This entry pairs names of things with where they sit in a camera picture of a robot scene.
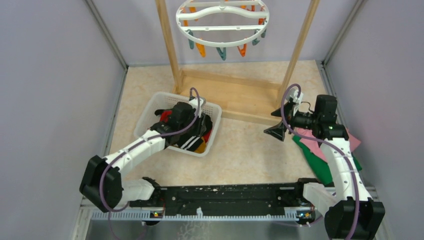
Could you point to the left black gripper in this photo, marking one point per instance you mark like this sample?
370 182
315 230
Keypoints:
192 114

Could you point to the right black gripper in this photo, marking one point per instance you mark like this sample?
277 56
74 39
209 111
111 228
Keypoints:
278 131

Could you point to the round white clip hanger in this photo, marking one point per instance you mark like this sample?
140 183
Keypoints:
222 25

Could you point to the black sock white stripes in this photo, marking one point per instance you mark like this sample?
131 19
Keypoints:
188 142

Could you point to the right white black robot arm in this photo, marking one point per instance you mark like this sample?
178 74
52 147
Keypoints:
351 213

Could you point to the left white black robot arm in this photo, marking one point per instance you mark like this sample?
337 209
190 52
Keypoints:
102 182

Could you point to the red sock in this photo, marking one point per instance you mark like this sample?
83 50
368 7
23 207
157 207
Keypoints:
165 116

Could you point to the yellow sock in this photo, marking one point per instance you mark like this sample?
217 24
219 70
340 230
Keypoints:
201 148

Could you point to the white plastic laundry basket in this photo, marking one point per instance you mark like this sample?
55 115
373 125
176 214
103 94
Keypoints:
166 100

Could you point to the pink cloth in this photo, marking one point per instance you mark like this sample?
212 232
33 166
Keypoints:
314 147

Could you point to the green cloth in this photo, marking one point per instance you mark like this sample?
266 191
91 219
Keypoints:
317 165

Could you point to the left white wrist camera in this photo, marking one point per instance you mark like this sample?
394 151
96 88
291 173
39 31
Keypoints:
197 103

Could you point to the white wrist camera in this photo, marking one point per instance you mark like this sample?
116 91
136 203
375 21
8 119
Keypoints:
296 96
197 103

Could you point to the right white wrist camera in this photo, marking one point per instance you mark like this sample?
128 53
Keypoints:
296 96

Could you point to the wooden hanger stand frame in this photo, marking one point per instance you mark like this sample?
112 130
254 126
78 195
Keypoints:
241 98

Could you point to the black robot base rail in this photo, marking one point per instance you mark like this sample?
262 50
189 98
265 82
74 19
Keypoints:
234 200

